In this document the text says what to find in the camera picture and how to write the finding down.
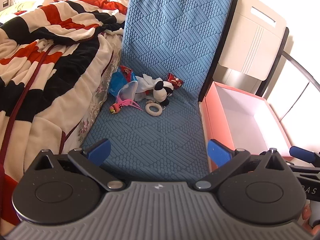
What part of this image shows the white knitted ring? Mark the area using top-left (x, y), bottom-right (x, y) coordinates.
top-left (145, 100), bottom-right (166, 117)

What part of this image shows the blue snack wrapper bag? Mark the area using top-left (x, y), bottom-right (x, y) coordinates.
top-left (108, 65), bottom-right (138, 101)

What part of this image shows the floral lace bed cover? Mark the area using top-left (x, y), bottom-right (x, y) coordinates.
top-left (59, 34), bottom-right (123, 154)

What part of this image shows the person's right hand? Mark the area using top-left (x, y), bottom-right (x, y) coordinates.
top-left (302, 201), bottom-right (319, 235)

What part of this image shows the blue textured seat cushion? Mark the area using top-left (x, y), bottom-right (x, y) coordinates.
top-left (81, 0), bottom-right (233, 181)

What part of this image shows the white paper towel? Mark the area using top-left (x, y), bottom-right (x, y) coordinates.
top-left (135, 74), bottom-right (163, 101)

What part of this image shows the pink cardboard box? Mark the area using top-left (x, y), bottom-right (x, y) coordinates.
top-left (199, 82), bottom-right (292, 161)

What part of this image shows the panda plush toy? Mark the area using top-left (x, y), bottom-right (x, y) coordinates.
top-left (153, 80), bottom-right (174, 106)

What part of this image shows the red black cream blanket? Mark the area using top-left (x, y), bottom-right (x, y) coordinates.
top-left (1, 0), bottom-right (129, 230)

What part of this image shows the red tea packet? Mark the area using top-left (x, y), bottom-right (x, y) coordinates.
top-left (167, 73), bottom-right (184, 89)

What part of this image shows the pink feather toy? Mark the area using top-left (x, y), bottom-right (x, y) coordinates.
top-left (109, 97), bottom-right (142, 114)

